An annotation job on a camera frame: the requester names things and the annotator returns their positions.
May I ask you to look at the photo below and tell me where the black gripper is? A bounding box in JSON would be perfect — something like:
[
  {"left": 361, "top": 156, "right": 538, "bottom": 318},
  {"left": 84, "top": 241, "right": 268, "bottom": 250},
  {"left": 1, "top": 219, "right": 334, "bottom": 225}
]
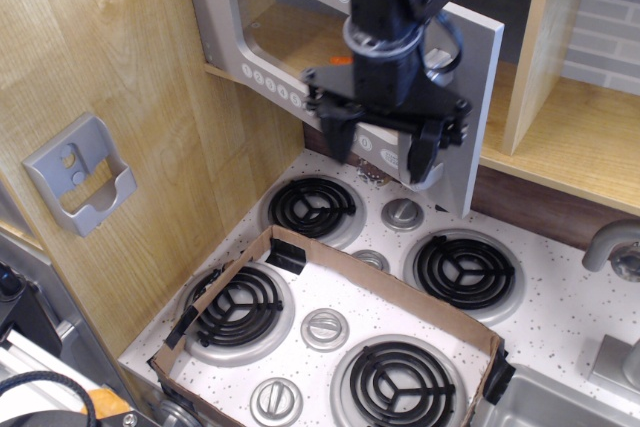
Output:
[{"left": 301, "top": 54, "right": 473, "bottom": 184}]

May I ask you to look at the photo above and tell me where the grey toy microwave door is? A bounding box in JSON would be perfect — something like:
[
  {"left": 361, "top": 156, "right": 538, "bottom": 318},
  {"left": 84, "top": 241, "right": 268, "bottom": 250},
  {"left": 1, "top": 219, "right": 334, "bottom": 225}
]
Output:
[{"left": 193, "top": 0, "right": 503, "bottom": 218}]

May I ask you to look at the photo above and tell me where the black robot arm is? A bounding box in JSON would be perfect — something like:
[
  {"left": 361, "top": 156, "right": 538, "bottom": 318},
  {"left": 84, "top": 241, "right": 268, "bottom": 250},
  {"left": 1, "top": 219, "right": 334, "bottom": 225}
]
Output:
[{"left": 302, "top": 0, "right": 472, "bottom": 185}]

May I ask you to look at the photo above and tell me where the green and orange toy food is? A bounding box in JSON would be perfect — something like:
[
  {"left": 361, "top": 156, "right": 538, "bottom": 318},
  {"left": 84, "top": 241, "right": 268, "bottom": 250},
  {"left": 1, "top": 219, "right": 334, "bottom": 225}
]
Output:
[{"left": 329, "top": 56, "right": 352, "bottom": 66}]

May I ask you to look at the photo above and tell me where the back grey stove knob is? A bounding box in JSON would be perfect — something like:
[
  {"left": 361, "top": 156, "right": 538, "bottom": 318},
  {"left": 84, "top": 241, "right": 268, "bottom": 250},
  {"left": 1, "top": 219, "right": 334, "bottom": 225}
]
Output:
[{"left": 381, "top": 198, "right": 424, "bottom": 231}]

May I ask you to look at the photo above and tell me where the back left black burner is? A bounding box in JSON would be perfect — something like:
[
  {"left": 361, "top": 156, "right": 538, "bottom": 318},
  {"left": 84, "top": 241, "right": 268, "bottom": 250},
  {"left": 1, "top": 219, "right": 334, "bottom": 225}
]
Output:
[{"left": 267, "top": 177, "right": 358, "bottom": 239}]

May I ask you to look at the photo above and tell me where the black burner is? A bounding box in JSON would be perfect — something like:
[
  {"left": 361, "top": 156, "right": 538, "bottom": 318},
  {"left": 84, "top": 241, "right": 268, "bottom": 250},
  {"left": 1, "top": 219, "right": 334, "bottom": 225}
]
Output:
[
  {"left": 267, "top": 177, "right": 358, "bottom": 239},
  {"left": 348, "top": 341, "right": 457, "bottom": 426},
  {"left": 403, "top": 229, "right": 519, "bottom": 313},
  {"left": 195, "top": 266, "right": 288, "bottom": 349}
]

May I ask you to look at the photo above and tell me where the small grey stove knob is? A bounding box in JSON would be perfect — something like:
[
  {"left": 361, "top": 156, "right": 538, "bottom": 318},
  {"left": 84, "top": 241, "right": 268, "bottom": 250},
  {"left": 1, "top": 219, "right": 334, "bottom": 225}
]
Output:
[{"left": 352, "top": 249, "right": 390, "bottom": 273}]

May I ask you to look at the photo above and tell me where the brown cardboard fence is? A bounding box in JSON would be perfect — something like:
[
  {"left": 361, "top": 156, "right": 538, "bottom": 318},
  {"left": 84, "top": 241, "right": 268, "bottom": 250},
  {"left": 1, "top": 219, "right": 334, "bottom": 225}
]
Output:
[{"left": 150, "top": 227, "right": 515, "bottom": 426}]

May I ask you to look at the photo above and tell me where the back right black burner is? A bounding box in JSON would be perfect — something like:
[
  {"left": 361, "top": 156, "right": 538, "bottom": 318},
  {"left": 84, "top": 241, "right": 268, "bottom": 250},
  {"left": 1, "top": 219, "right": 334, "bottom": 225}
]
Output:
[{"left": 403, "top": 229, "right": 519, "bottom": 313}]

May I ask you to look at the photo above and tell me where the wooden kitchen shelf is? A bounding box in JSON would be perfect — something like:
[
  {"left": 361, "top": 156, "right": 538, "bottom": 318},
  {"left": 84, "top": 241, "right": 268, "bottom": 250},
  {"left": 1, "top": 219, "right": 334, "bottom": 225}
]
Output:
[{"left": 461, "top": 0, "right": 639, "bottom": 214}]

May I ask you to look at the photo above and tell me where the centre grey stove knob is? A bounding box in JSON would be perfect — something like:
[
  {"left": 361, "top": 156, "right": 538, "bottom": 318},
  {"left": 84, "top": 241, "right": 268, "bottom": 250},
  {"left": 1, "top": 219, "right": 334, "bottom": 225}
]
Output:
[{"left": 300, "top": 308, "right": 350, "bottom": 352}]

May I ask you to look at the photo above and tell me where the front left black burner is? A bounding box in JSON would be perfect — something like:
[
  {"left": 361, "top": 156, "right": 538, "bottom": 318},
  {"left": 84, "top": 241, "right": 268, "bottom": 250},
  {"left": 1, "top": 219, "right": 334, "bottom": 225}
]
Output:
[{"left": 195, "top": 266, "right": 288, "bottom": 349}]

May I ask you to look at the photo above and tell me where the front right black burner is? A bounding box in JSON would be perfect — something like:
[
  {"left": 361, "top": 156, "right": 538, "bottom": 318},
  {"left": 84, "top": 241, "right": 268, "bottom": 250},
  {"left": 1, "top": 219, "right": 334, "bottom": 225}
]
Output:
[{"left": 348, "top": 341, "right": 457, "bottom": 426}]

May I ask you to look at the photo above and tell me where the grey toy faucet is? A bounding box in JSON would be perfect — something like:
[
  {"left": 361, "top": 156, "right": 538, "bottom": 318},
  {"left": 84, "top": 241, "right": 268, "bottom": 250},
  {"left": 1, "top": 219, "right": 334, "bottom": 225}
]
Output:
[{"left": 582, "top": 220, "right": 639, "bottom": 282}]

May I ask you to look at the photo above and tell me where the front grey stove knob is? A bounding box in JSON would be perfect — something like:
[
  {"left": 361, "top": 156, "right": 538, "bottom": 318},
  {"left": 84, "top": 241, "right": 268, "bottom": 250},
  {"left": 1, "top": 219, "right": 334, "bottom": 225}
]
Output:
[{"left": 250, "top": 377, "right": 304, "bottom": 427}]

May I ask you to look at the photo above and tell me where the silver toy sink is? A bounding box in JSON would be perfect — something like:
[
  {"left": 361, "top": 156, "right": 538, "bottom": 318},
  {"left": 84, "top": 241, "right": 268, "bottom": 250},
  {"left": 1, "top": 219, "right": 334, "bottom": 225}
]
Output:
[{"left": 471, "top": 365, "right": 639, "bottom": 427}]

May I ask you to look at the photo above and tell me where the grey wall-mounted holder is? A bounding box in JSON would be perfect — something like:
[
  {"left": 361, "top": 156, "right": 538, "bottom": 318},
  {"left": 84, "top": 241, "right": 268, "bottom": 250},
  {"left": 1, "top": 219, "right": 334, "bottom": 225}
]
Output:
[{"left": 22, "top": 112, "right": 137, "bottom": 237}]

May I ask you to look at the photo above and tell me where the black braided cable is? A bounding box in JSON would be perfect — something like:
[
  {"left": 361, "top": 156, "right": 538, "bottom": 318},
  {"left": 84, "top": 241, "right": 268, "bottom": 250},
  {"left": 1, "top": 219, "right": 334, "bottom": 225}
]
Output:
[{"left": 0, "top": 370, "right": 101, "bottom": 423}]

